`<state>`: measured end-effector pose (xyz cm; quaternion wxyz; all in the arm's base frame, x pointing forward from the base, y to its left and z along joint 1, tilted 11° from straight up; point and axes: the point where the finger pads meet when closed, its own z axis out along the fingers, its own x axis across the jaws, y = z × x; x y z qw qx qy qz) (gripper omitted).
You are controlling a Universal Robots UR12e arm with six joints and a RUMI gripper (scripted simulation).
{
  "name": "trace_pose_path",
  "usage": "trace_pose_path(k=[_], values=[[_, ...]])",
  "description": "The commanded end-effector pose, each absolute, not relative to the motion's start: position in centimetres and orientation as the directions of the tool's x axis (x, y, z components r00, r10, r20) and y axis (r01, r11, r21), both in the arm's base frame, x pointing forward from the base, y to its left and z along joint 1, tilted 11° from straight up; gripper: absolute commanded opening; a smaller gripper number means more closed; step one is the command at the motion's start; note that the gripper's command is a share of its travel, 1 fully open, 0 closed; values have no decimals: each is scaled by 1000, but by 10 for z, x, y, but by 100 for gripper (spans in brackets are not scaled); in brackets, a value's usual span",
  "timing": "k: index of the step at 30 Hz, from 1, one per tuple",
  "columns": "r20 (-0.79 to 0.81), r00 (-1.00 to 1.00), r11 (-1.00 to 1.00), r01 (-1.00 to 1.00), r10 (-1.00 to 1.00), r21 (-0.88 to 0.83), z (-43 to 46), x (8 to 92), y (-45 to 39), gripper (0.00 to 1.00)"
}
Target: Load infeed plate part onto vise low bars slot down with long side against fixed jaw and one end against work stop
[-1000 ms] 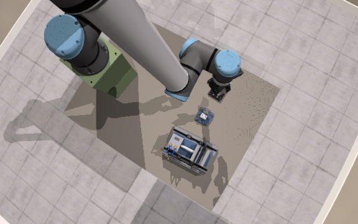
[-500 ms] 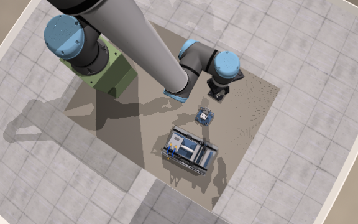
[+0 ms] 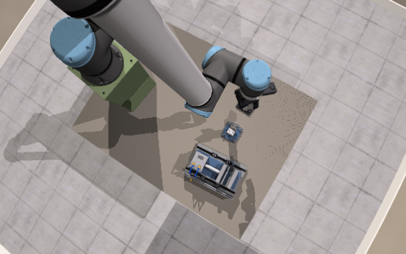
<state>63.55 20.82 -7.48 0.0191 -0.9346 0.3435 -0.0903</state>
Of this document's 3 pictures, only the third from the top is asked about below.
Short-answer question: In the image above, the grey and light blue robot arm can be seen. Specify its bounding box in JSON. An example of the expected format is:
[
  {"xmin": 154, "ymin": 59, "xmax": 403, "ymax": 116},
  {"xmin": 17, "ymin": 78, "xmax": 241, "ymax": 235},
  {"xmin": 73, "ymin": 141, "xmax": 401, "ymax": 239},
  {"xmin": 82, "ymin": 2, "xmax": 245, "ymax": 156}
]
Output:
[{"xmin": 50, "ymin": 0, "xmax": 277, "ymax": 118}]

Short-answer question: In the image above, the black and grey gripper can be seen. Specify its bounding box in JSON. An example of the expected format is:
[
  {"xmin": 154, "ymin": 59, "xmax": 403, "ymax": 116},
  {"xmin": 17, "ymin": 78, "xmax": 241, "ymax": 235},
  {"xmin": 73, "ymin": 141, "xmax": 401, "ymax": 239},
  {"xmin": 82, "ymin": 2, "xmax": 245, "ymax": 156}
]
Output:
[{"xmin": 234, "ymin": 89, "xmax": 259, "ymax": 111}]

